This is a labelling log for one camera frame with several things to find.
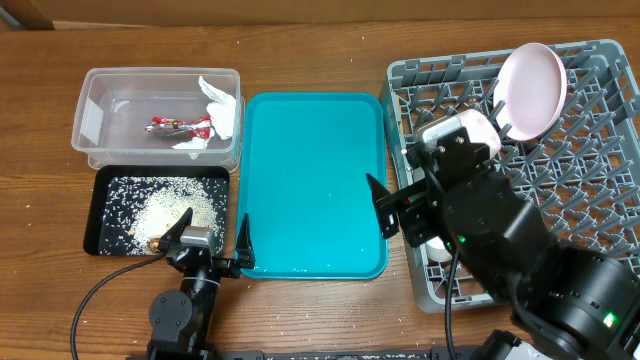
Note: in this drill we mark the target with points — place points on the grey dish rack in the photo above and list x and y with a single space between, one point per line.
582 172

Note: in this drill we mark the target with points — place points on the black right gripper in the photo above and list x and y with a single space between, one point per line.
407 211

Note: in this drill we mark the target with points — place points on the red snack wrapper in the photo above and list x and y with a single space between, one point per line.
177 126

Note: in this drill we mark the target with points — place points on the pink small bowl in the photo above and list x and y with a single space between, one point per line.
480 130

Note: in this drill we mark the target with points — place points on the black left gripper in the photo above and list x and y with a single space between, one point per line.
232 268

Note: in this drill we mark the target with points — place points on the pink plate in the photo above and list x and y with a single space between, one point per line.
532 85

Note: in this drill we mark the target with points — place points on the black rectangular tray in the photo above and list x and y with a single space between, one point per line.
107 173

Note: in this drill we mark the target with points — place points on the teal serving tray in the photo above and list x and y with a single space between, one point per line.
303 187

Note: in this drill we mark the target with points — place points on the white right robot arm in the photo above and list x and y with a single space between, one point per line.
575 303

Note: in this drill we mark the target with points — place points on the clear plastic bin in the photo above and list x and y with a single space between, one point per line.
116 104

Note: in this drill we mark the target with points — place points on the white napkin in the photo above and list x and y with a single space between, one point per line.
218 121

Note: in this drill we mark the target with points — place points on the white paper cup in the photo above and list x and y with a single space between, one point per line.
437 251

